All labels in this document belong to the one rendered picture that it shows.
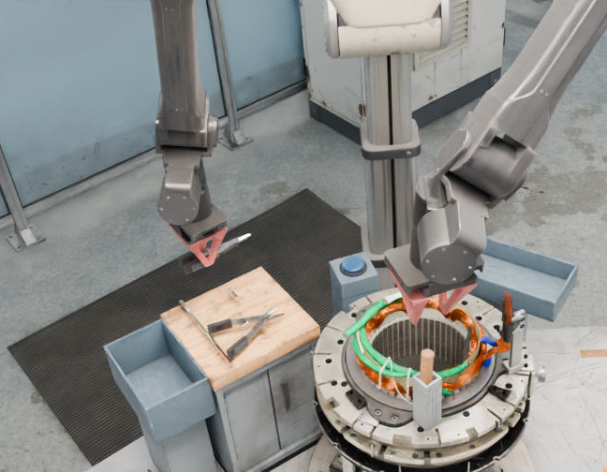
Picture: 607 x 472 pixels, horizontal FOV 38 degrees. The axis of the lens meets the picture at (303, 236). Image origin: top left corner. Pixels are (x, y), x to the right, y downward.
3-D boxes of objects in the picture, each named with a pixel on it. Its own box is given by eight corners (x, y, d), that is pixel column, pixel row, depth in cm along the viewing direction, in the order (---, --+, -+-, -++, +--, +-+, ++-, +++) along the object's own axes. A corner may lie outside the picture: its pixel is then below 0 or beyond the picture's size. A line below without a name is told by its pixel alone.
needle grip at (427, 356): (427, 390, 117) (430, 360, 113) (417, 384, 118) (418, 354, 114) (434, 382, 118) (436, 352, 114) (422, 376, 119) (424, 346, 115)
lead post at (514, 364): (523, 369, 128) (528, 311, 121) (508, 376, 127) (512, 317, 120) (516, 361, 129) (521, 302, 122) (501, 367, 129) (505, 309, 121)
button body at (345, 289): (382, 371, 172) (378, 274, 156) (349, 381, 171) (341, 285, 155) (370, 346, 177) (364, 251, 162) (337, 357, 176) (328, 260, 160)
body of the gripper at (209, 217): (193, 245, 131) (184, 207, 126) (162, 213, 138) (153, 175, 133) (230, 228, 134) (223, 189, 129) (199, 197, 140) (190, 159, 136)
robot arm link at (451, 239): (525, 159, 95) (465, 122, 92) (545, 228, 87) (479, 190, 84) (454, 228, 102) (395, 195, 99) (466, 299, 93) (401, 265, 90)
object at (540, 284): (562, 377, 167) (578, 264, 149) (540, 417, 160) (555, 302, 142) (443, 333, 178) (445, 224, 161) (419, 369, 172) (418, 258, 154)
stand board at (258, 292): (214, 391, 137) (212, 381, 135) (162, 324, 150) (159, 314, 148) (320, 335, 144) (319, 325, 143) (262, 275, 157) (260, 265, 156)
